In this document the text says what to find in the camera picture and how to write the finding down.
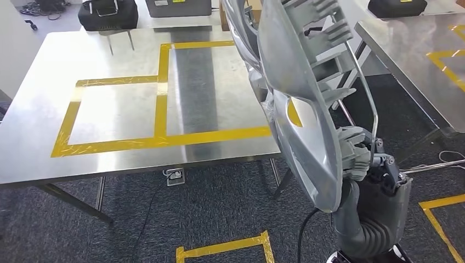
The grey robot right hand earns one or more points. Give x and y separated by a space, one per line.
385 199

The silver plastic wheel hubcap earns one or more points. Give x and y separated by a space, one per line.
290 72

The stainless steel workbench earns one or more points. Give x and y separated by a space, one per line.
120 112

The thin metal floor bar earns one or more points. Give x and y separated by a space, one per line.
436 166

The steel bench white side panel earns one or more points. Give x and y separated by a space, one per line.
407 47

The yellow floor tape marking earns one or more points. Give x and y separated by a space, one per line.
225 247

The black equipment case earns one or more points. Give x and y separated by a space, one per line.
396 9

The metal floor socket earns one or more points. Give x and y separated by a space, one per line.
174 176

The brown cardboard box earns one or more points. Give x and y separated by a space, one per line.
256 7

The grey equipment box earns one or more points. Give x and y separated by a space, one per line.
189 9

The black carry bag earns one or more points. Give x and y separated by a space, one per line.
123 18

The grey remote controller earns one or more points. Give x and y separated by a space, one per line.
89 4

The small black object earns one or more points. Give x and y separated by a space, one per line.
32 25

